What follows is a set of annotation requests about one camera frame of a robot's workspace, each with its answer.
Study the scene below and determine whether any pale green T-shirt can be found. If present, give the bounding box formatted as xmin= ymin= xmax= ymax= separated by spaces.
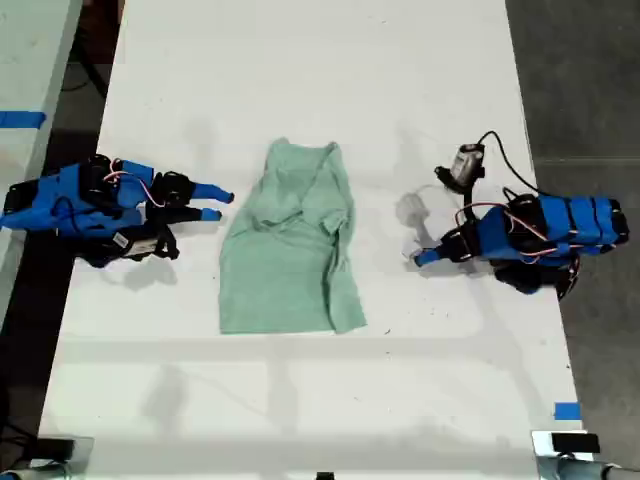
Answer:
xmin=218 ymin=137 xmax=369 ymax=336

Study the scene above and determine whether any long blue tape strip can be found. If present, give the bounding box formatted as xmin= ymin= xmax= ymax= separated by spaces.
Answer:
xmin=0 ymin=110 xmax=48 ymax=131

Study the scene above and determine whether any white side table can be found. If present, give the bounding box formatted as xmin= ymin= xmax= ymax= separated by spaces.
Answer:
xmin=0 ymin=0 xmax=84 ymax=321

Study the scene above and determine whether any small blue tape square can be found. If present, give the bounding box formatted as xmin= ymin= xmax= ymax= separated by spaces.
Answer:
xmin=553 ymin=401 xmax=583 ymax=422

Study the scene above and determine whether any black box on clear plate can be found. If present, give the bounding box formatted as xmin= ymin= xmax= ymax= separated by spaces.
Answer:
xmin=29 ymin=435 xmax=96 ymax=467

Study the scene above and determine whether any black and silver camera box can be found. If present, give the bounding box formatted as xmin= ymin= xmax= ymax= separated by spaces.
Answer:
xmin=433 ymin=143 xmax=488 ymax=194

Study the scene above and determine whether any black camera with white label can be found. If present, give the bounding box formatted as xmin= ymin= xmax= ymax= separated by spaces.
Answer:
xmin=74 ymin=224 xmax=181 ymax=270

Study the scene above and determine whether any black camera cable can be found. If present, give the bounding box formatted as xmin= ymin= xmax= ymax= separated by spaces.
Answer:
xmin=474 ymin=130 xmax=541 ymax=197

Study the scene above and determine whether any black box on metal bracket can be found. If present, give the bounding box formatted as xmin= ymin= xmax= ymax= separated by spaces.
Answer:
xmin=530 ymin=429 xmax=604 ymax=472

